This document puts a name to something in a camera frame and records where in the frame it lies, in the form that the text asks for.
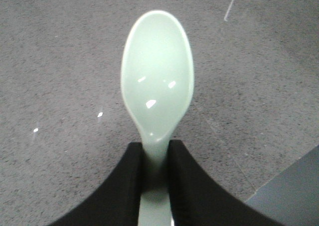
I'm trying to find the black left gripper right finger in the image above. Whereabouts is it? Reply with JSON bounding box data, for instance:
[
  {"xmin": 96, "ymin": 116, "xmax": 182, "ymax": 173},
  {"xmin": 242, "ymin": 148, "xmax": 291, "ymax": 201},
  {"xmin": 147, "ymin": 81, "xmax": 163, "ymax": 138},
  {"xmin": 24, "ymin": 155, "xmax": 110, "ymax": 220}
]
[{"xmin": 168, "ymin": 140, "xmax": 279, "ymax": 226}]

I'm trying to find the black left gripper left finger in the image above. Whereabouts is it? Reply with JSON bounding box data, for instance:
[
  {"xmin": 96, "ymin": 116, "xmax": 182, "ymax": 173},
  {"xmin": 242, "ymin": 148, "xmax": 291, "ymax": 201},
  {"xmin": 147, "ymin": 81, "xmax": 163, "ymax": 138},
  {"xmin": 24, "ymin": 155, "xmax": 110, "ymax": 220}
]
[{"xmin": 51, "ymin": 142, "xmax": 144, "ymax": 226}]

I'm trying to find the pale green plastic spoon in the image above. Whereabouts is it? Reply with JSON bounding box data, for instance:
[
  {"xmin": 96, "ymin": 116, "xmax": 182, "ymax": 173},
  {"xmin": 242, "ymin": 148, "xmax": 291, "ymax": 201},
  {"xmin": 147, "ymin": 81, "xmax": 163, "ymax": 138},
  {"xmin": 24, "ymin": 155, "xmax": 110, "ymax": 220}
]
[{"xmin": 121, "ymin": 10, "xmax": 194, "ymax": 226}]

